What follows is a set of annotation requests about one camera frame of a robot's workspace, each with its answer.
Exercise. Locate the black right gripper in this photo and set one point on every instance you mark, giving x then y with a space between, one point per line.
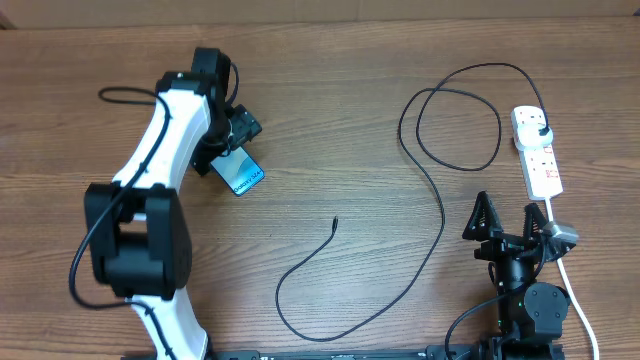
487 227

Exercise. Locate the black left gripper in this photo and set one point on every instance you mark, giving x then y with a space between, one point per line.
243 123

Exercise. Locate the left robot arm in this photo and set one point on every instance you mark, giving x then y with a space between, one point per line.
137 234

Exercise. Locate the white power strip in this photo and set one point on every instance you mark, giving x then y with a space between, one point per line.
539 166

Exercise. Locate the blue Galaxy smartphone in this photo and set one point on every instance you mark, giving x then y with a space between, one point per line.
238 170

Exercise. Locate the white charger plug adapter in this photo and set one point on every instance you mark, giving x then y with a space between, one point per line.
530 136

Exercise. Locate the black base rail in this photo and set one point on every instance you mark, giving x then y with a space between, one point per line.
431 352

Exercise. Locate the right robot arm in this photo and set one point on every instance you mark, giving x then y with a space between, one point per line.
530 313

